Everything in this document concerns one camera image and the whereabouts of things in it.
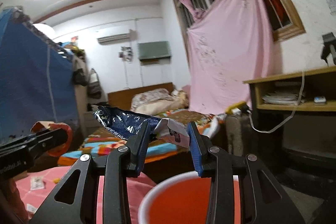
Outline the white air conditioner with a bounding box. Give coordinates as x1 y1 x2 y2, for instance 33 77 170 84
97 29 131 44

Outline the blue fabric wardrobe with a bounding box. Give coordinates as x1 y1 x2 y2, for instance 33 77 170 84
0 7 79 140

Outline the hanging black grey bag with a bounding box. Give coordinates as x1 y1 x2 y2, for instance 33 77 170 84
87 68 102 99

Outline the colourful striped bed quilt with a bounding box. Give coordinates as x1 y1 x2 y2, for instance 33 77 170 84
58 109 226 166

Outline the yellow power strip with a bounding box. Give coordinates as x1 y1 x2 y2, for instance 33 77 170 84
225 101 249 115

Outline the floral folded pillow bedding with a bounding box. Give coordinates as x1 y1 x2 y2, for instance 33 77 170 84
130 88 189 115

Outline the wooden desk shelf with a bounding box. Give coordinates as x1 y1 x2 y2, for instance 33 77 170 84
244 66 335 112

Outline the wooden bed headboard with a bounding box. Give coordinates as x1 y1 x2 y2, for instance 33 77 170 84
108 83 174 110

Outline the white bedside cabinet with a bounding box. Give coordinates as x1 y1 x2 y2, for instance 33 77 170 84
84 111 101 135

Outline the orange and white trash bin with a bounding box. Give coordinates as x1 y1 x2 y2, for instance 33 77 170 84
137 170 242 224

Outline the stack of papers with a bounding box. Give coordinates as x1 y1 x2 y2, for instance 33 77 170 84
262 92 306 105

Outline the blue foil snack wrapper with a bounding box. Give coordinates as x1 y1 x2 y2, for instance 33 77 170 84
93 106 161 142

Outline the white paper wrapper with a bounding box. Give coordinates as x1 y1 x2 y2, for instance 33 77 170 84
152 118 190 148

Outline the white power cable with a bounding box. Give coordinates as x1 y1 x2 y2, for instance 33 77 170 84
247 70 306 134

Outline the pink hanging sheet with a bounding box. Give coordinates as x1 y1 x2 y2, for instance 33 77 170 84
187 0 273 114

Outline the green wall cloth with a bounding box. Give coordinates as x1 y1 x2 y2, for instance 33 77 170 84
138 41 171 61

